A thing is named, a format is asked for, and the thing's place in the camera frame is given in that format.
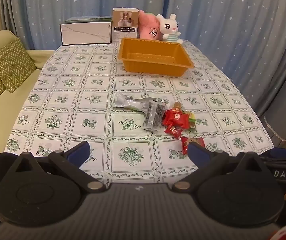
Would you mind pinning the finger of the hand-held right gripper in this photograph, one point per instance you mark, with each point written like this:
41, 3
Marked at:
282, 153

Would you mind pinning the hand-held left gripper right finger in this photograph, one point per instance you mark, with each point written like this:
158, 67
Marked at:
199, 152

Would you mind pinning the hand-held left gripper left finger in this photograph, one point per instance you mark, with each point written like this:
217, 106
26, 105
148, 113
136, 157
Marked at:
79, 152

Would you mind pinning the small red candy packet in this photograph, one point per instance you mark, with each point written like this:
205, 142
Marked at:
172, 130

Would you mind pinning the yellow green candy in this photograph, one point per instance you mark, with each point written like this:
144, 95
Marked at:
194, 116

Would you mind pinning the large red candy packet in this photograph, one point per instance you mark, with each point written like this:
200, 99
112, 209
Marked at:
175, 117

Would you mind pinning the clear dark snack packet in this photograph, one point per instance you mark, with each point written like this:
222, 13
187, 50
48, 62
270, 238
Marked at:
154, 116

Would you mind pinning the orange plastic tray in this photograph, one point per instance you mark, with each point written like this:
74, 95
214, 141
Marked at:
155, 65

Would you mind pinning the red gold candy packet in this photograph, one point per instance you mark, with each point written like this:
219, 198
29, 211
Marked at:
186, 145

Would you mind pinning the floral checked tablecloth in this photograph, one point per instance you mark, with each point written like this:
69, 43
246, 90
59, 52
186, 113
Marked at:
95, 120

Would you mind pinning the orange wrapped candy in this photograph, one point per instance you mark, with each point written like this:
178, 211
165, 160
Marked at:
177, 105

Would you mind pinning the grey curtain with lace trim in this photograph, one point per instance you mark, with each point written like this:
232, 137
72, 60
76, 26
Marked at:
285, 100

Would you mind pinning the silver snack packet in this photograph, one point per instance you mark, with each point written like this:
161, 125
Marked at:
130, 102

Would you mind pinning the pale green sofa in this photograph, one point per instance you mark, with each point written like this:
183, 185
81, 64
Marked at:
8, 120

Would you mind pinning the blue star curtain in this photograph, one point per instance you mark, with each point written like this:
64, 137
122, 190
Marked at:
232, 42
83, 0

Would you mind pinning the large white green box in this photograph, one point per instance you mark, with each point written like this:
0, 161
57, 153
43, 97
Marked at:
85, 33

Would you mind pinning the white rabbit plush toy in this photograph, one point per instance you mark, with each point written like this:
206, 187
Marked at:
169, 26

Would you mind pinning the small beige product box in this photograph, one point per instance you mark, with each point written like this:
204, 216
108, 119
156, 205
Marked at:
125, 30

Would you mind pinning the pink plush toy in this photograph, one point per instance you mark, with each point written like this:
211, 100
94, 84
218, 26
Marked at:
148, 27

